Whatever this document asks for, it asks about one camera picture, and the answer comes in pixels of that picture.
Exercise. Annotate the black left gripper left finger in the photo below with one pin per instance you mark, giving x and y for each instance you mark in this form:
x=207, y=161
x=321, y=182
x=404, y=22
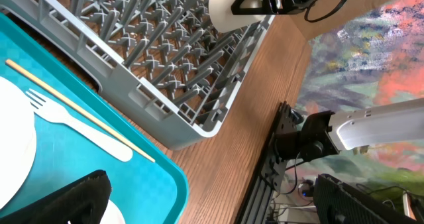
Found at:
x=82, y=201

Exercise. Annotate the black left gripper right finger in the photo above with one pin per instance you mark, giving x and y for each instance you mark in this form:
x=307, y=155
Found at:
x=339, y=203

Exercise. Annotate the white small cup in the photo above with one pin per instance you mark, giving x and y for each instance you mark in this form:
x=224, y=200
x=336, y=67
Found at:
x=224, y=20

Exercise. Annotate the bowl with food scraps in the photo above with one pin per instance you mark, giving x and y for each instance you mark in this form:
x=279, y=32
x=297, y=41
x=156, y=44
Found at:
x=112, y=215

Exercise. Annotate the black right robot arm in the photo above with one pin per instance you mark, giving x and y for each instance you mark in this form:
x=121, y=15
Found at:
x=326, y=133

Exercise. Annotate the teal plastic tray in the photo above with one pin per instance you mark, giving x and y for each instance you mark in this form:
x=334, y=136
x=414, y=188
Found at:
x=146, y=189

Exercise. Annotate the grey dish rack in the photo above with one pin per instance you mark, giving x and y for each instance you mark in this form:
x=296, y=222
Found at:
x=160, y=62

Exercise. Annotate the white plastic fork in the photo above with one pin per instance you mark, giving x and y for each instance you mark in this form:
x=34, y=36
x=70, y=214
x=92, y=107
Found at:
x=53, y=112

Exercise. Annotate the pink plate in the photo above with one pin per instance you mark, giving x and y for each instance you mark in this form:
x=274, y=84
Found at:
x=18, y=139

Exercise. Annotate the wooden chopstick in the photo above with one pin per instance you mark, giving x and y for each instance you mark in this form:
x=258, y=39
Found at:
x=76, y=107

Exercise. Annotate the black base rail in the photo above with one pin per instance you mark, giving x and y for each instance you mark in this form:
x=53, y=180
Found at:
x=268, y=172

